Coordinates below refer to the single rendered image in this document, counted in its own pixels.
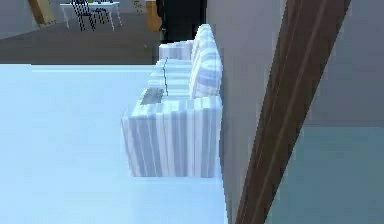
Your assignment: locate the white striped sofa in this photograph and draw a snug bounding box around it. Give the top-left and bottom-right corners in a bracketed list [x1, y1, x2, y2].
[120, 23, 224, 178]

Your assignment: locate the black tall cabinet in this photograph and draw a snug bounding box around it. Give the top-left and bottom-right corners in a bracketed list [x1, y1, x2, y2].
[155, 0, 208, 46]

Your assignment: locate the brown wooden room door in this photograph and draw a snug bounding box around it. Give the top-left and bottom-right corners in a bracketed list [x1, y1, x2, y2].
[235, 0, 352, 224]

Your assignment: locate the orange wooden cabinet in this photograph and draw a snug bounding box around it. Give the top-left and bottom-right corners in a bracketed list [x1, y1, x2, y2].
[145, 0, 163, 33]

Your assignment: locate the white table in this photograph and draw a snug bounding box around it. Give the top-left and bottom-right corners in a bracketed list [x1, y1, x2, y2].
[59, 1, 123, 32]

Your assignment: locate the tan wooden room door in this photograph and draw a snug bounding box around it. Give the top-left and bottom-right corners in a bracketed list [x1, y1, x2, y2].
[27, 0, 57, 26]

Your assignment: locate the black wire chair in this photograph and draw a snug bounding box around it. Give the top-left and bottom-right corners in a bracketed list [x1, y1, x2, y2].
[71, 0, 98, 32]

